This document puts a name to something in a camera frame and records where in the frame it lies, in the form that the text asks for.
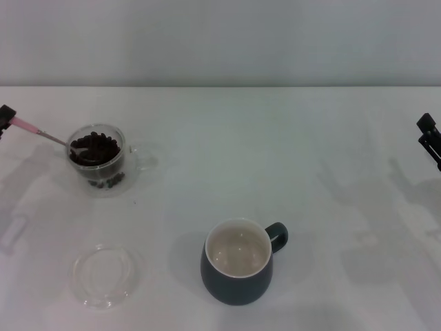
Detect pink handled metal spoon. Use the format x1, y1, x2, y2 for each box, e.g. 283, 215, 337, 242
11, 116, 91, 157

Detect dark grey ceramic mug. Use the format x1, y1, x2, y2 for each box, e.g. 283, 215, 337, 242
200, 217, 289, 306

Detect dark coffee beans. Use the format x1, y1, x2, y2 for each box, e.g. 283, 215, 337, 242
70, 130, 125, 190

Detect empty clear glass saucer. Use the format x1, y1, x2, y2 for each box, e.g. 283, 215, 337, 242
72, 243, 144, 310

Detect clear glass handled cup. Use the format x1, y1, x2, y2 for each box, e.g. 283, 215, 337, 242
65, 123, 155, 182

